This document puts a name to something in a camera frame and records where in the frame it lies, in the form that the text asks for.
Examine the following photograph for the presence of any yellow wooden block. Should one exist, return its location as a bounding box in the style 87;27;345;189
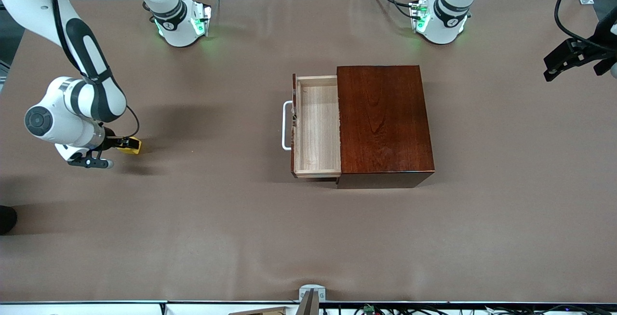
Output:
117;137;142;155

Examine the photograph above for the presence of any wooden drawer with white handle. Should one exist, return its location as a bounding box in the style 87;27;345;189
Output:
282;73;342;179

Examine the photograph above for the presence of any black shoe tip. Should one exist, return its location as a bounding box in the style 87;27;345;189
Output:
0;206;18;236

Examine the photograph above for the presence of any brown table cloth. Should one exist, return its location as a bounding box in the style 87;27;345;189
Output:
0;0;617;303

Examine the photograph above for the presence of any dark brown wooden cabinet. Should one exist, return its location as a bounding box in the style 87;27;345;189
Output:
336;65;436;189

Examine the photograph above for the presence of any brown cardboard piece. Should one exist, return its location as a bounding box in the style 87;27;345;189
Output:
228;306;288;315

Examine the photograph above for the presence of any grey metal clamp bracket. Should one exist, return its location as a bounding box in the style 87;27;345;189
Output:
298;284;326;302

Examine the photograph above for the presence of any grey metal post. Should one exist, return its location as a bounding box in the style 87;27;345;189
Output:
295;290;320;315

